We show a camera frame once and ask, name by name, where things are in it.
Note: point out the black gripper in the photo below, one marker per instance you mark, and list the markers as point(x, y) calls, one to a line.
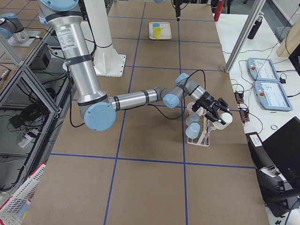
point(207, 100)
point(177, 11)

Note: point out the pale green plastic cup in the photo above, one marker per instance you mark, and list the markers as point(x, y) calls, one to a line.
point(227, 118)

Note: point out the grey plastic cup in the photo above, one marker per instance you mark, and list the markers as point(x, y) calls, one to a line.
point(192, 118)

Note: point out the light blue plastic cup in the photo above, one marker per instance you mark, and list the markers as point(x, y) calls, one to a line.
point(193, 130)

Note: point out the yellow plastic cup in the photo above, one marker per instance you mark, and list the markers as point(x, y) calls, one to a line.
point(157, 32)

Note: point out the cream plastic serving tray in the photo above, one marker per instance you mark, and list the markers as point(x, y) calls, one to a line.
point(166, 33)

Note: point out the red cylindrical bottle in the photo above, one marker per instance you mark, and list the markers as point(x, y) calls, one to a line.
point(218, 10)

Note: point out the lower teach pendant tablet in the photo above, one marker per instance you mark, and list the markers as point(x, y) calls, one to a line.
point(272, 96)

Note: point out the teach pendant tablet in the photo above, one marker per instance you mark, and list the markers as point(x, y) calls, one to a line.
point(272, 96)
point(262, 69)

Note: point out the upper teach pendant tablet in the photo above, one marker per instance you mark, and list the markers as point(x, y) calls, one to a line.
point(262, 69)

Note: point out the black laptop computer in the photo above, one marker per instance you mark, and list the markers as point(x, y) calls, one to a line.
point(283, 147)

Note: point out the black water bottle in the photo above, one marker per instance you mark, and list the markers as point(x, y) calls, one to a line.
point(255, 27)

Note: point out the wooden board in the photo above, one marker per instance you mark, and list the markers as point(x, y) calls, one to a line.
point(291, 42)

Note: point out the white perforated basket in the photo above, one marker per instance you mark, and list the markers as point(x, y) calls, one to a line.
point(14, 210)

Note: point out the white wire cup rack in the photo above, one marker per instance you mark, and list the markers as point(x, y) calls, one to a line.
point(203, 138)

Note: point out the aluminium frame pillar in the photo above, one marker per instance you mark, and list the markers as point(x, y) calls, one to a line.
point(253, 15)

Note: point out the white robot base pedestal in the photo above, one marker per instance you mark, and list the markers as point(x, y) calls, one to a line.
point(106, 62)

